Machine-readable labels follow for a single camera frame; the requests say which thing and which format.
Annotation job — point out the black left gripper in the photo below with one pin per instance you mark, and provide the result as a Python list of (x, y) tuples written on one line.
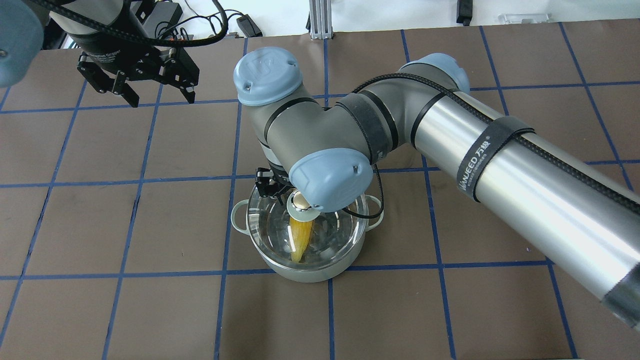
[(101, 46)]

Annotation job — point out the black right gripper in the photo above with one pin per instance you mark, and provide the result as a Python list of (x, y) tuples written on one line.
[(265, 181)]

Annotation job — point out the yellow corn cob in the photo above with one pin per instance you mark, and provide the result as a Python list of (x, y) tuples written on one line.
[(300, 237)]

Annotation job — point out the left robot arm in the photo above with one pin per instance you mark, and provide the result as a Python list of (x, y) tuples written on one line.
[(23, 25)]

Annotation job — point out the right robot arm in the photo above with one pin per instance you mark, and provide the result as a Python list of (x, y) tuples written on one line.
[(579, 218)]

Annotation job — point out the white electric cooking pot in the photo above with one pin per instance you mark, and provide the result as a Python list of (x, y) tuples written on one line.
[(301, 211)]

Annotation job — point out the black power brick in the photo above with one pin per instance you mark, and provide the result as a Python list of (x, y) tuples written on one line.
[(163, 13)]

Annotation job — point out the black power adapter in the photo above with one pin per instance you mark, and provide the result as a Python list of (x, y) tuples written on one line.
[(248, 26)]

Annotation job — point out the black rectangular device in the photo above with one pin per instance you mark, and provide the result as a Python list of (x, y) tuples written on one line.
[(464, 12)]

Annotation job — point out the aluminium frame post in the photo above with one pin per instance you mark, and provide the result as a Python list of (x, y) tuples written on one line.
[(320, 20)]

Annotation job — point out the clear plastic bracket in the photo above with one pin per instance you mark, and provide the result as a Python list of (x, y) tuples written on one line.
[(524, 18)]

